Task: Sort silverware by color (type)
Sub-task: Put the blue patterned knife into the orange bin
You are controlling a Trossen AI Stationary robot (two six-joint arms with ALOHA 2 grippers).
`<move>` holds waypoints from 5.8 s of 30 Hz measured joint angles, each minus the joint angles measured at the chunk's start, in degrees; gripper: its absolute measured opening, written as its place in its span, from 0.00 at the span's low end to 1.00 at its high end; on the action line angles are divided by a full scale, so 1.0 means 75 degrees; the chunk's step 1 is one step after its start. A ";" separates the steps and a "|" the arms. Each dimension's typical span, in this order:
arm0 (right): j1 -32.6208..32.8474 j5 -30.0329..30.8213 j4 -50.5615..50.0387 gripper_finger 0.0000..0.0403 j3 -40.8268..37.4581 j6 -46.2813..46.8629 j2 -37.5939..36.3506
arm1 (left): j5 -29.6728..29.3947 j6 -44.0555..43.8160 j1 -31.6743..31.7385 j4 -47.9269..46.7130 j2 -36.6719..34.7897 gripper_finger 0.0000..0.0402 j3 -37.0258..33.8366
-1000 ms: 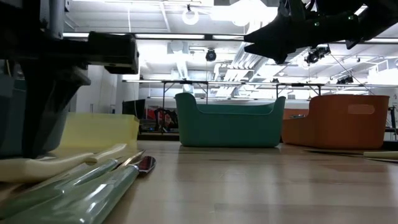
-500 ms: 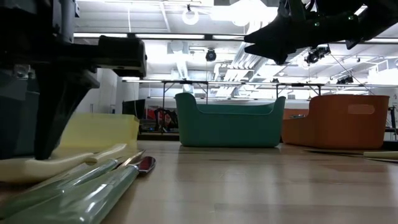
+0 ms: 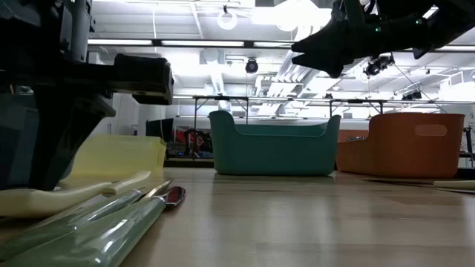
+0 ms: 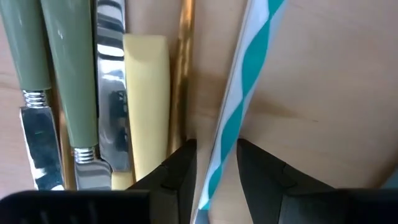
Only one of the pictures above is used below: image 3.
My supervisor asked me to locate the cream-handled utensil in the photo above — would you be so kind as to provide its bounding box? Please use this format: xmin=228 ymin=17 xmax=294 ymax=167
xmin=0 ymin=187 xmax=114 ymax=219
xmin=361 ymin=177 xmax=475 ymax=192

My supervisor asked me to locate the wooden chopstick on table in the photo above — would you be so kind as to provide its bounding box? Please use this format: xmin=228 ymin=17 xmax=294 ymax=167
xmin=436 ymin=187 xmax=475 ymax=196

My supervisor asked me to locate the green-handled knife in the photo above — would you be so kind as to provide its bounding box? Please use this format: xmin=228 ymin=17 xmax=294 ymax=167
xmin=0 ymin=179 xmax=174 ymax=260
xmin=0 ymin=185 xmax=187 ymax=267

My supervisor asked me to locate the red object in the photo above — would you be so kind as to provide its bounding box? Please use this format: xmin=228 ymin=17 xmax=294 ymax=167
xmin=174 ymin=125 xmax=203 ymax=144

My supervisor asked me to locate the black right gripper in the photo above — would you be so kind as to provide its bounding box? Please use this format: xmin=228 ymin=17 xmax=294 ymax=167
xmin=291 ymin=0 xmax=439 ymax=77

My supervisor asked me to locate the black-legged folding table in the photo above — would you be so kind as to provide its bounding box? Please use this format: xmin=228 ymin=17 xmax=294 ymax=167
xmin=329 ymin=98 xmax=384 ymax=116

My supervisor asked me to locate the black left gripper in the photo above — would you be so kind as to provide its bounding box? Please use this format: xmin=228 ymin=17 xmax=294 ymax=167
xmin=0 ymin=53 xmax=175 ymax=192

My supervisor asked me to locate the cream-handled knife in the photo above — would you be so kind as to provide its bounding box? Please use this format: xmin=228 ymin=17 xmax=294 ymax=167
xmin=59 ymin=170 xmax=154 ymax=196

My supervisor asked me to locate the translucent yellow plastic bin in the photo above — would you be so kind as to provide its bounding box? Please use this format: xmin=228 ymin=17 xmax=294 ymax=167
xmin=59 ymin=133 xmax=167 ymax=186

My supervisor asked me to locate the orange plastic bin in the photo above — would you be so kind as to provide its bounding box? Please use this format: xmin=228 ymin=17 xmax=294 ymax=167
xmin=335 ymin=112 xmax=465 ymax=179

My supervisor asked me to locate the black monitor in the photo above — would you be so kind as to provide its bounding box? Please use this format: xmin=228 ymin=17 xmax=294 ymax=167
xmin=145 ymin=117 xmax=174 ymax=142

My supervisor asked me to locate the long ceiling light bar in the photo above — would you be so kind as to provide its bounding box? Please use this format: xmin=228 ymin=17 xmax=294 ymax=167
xmin=87 ymin=38 xmax=298 ymax=49

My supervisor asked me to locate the green plastic bin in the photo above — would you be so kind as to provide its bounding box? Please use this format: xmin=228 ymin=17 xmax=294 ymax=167
xmin=208 ymin=110 xmax=341 ymax=177

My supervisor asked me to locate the black ceiling camera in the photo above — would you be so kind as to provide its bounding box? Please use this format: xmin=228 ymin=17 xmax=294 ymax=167
xmin=244 ymin=57 xmax=260 ymax=74

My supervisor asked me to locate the white ring lamp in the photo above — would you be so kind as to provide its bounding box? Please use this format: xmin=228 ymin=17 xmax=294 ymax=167
xmin=217 ymin=5 xmax=238 ymax=30

